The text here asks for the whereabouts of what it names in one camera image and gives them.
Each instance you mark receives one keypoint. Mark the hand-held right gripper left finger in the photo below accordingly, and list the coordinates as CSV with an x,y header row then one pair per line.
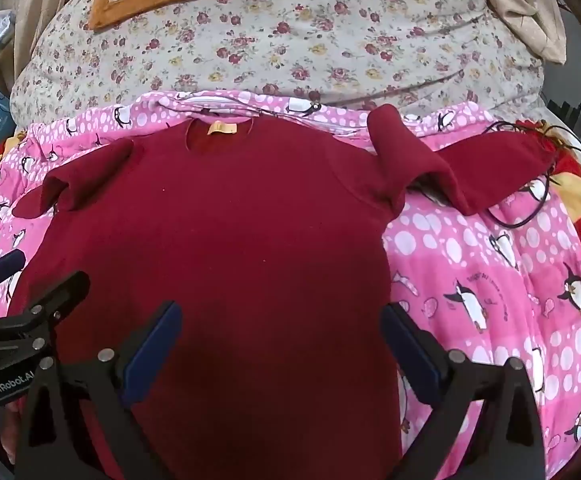
x,y
151,355

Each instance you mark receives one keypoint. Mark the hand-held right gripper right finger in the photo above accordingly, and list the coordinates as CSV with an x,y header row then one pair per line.
x,y
413,355

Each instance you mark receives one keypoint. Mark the dark red sweater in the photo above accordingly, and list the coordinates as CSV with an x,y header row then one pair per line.
x,y
250,240

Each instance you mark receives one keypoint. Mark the pink penguin print blanket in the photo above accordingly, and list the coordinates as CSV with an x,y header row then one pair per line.
x,y
475,280

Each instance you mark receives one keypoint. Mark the beige curtain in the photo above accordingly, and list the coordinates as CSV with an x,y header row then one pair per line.
x,y
45,5

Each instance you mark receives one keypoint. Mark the floral print quilt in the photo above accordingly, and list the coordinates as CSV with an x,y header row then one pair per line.
x,y
320,35

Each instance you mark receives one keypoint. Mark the beige cloth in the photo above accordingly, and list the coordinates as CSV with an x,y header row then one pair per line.
x,y
525,5

